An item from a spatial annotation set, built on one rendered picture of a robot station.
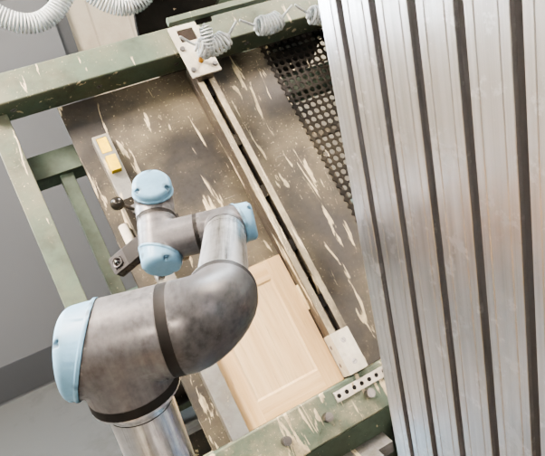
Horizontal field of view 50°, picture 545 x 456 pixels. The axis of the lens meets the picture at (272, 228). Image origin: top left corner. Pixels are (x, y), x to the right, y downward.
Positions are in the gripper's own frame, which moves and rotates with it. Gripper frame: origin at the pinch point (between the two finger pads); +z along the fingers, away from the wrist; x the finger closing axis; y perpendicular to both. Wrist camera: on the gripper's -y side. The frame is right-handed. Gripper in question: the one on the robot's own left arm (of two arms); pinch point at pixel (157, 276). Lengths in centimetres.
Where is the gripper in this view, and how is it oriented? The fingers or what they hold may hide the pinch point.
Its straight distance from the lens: 142.1
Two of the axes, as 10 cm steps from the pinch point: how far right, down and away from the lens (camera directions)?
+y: 8.8, -3.6, 3.1
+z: -0.8, 5.5, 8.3
